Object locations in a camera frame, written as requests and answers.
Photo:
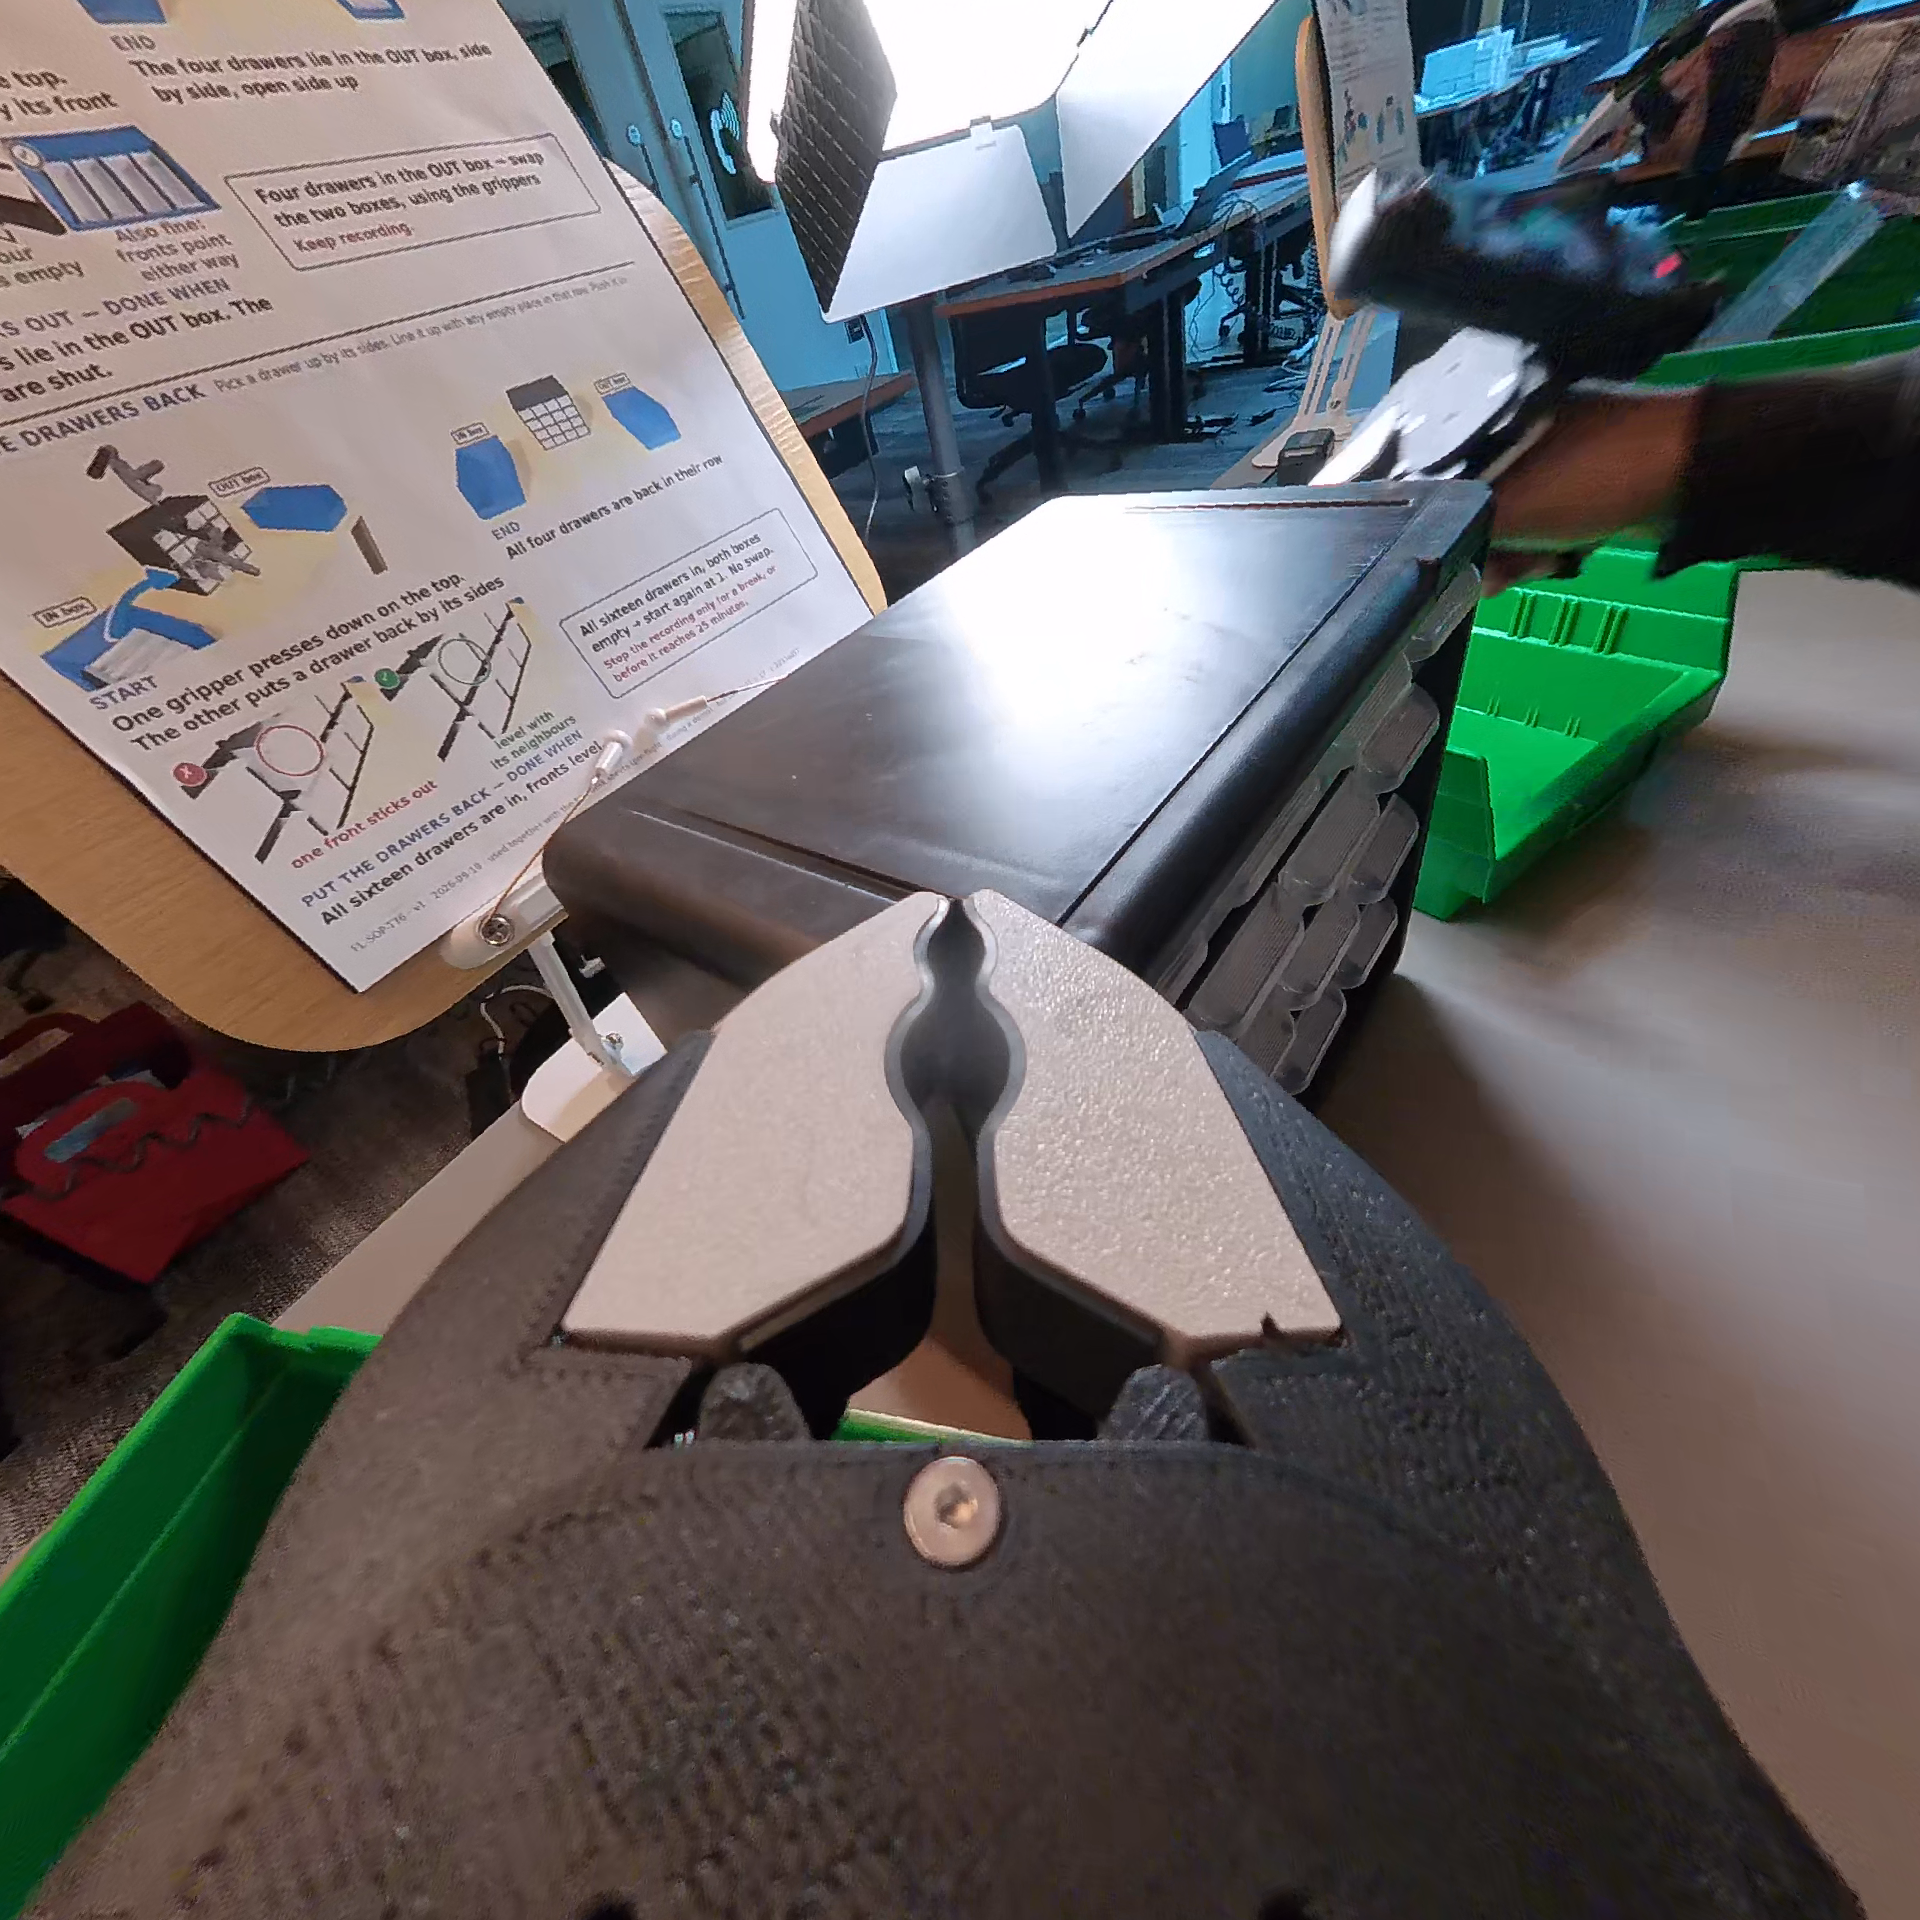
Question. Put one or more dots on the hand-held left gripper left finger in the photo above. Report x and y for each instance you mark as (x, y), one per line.
(751, 1185)

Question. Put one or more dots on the black drawer cabinet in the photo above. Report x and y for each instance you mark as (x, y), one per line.
(1081, 704)

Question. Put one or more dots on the person's right forearm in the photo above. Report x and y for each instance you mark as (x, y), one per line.
(1815, 464)

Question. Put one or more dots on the set of clear cabinet drawers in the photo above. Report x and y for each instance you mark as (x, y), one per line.
(1335, 900)

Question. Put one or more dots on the green plastic bin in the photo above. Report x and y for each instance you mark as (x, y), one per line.
(121, 1515)
(1755, 241)
(1561, 751)

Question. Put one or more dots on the wooden sheet board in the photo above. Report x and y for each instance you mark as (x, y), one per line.
(165, 945)

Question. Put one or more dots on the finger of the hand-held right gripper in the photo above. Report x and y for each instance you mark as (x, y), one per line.
(1462, 404)

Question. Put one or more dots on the phone booth door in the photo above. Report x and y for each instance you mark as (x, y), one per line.
(717, 120)

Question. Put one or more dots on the person's right hand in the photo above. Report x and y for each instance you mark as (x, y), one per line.
(1604, 464)

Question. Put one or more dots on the small black box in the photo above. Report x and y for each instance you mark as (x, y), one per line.
(1304, 450)

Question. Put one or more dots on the red felt bag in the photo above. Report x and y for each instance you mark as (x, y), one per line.
(165, 1185)

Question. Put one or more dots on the black office chair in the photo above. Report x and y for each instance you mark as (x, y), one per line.
(1020, 399)

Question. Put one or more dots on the white board stand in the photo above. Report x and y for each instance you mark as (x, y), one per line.
(579, 1088)

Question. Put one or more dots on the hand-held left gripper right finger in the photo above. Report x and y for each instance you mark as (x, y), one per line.
(1155, 1185)

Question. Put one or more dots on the printed instruction sheet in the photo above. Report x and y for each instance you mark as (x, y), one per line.
(420, 481)

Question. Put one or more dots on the long dark office desk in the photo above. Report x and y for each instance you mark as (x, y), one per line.
(1140, 271)

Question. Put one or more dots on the grey light stand pole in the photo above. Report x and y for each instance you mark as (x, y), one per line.
(938, 421)

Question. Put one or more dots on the small wooden instruction board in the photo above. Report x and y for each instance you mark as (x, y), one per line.
(1373, 120)

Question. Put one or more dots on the studio softbox light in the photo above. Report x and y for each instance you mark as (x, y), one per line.
(961, 210)

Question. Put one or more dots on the pale small board stand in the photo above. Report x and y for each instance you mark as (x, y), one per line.
(1320, 390)

